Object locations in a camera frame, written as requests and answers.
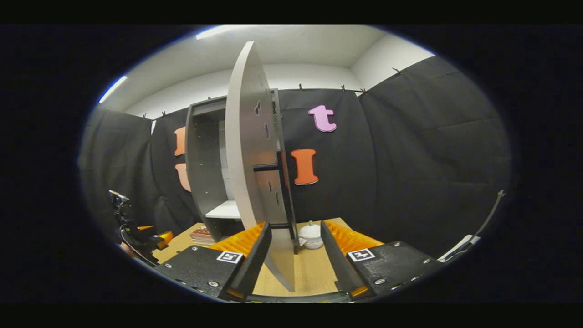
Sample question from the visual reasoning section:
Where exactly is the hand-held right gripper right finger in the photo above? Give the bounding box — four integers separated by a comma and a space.
320, 220, 445, 299

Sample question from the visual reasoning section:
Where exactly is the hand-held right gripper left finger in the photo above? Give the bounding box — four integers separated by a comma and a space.
153, 222, 272, 302

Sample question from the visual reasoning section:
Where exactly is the dark grey cabinet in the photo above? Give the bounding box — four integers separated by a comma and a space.
184, 89, 301, 254

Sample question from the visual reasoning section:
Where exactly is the black backdrop cloth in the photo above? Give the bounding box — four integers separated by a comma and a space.
77, 55, 513, 260

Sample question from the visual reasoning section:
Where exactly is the beige cabinet door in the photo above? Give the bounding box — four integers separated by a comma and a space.
225, 41, 299, 292

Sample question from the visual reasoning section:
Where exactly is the white ceramic pot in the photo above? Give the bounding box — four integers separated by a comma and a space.
298, 220, 324, 250

